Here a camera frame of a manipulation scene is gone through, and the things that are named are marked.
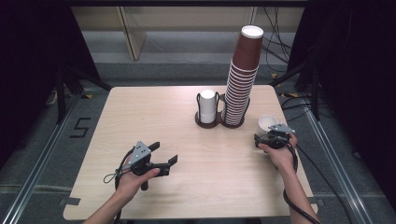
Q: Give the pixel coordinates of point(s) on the grey tape strip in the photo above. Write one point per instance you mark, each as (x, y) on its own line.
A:
(318, 202)
(70, 201)

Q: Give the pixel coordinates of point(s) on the person's left hand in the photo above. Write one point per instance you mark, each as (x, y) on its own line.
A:
(129, 185)

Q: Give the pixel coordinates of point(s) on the stack of white cups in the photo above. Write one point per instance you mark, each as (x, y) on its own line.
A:
(208, 105)

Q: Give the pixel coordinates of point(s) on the black curtain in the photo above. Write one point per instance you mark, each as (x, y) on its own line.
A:
(28, 46)
(358, 62)

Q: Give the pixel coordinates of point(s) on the person's right hand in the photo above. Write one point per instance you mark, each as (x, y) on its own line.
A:
(283, 157)

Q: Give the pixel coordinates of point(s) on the black metal stand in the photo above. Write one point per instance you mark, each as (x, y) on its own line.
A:
(60, 99)
(315, 93)

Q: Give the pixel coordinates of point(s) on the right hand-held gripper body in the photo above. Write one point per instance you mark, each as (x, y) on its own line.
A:
(277, 140)

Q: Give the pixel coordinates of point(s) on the dark wooden cup holder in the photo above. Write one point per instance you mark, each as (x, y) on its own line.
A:
(205, 125)

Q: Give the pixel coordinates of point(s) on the aluminium floor rail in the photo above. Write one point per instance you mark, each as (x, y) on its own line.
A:
(46, 153)
(337, 165)

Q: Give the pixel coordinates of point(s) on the stack of brown cups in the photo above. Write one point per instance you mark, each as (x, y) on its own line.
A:
(246, 56)

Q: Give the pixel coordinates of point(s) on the white paper cup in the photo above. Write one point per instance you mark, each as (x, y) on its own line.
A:
(267, 121)

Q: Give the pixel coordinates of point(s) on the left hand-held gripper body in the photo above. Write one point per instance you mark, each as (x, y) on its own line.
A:
(140, 155)

